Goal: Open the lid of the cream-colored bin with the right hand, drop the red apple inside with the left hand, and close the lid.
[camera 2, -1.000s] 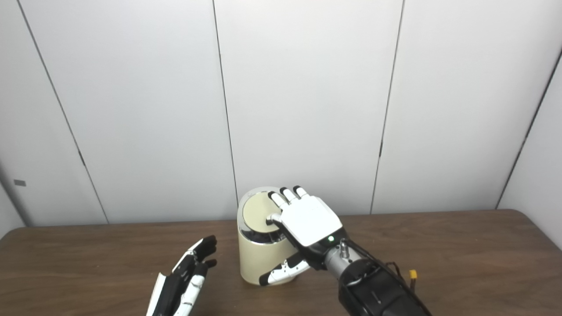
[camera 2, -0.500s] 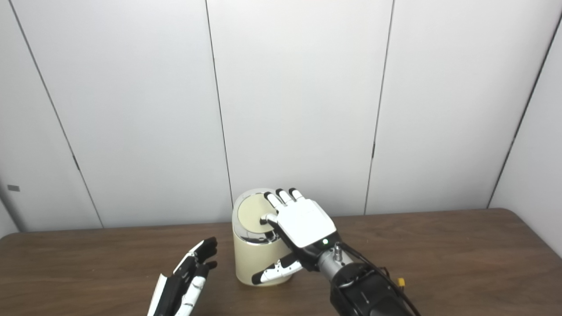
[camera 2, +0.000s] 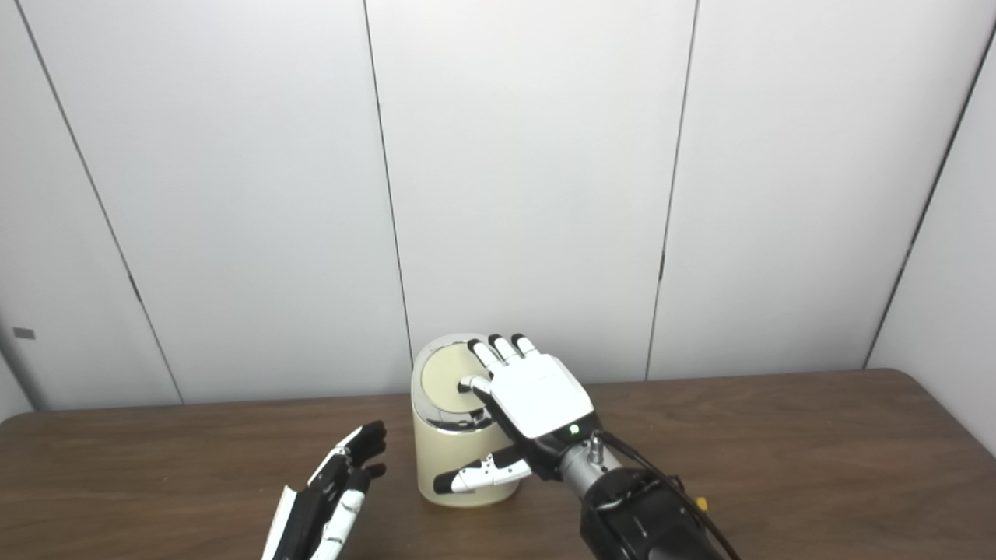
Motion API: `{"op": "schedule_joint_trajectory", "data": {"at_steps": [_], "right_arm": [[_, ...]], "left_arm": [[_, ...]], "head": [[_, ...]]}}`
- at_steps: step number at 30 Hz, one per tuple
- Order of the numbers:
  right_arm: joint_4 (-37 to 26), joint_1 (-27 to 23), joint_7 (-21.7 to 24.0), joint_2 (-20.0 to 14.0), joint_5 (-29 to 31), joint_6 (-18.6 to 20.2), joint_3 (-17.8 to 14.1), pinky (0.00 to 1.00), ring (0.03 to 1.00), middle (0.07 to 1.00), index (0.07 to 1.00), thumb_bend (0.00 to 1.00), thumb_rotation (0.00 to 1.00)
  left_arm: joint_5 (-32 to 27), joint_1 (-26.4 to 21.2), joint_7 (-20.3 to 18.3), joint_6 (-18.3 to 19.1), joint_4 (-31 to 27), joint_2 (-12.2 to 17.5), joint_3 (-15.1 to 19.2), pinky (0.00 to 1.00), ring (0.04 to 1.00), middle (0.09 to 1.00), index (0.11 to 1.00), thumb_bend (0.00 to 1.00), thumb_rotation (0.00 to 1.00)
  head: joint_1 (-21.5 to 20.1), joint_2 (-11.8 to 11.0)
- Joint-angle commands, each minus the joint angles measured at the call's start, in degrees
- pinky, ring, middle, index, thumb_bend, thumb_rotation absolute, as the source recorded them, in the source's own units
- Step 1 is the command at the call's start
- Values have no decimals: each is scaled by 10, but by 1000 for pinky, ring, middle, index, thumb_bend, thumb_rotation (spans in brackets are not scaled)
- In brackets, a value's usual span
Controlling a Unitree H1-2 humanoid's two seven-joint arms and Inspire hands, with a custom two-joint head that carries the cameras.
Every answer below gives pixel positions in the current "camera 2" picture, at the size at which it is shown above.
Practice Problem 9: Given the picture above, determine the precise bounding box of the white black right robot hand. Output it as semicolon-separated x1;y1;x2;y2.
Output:
433;334;605;496

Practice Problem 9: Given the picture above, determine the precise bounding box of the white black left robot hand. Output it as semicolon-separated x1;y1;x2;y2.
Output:
261;421;388;560

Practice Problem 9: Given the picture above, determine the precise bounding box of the cream round bin lid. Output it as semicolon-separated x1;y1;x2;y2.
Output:
420;341;500;415

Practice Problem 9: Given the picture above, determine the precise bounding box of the cream-colored bin body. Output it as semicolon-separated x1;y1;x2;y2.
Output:
411;333;521;509

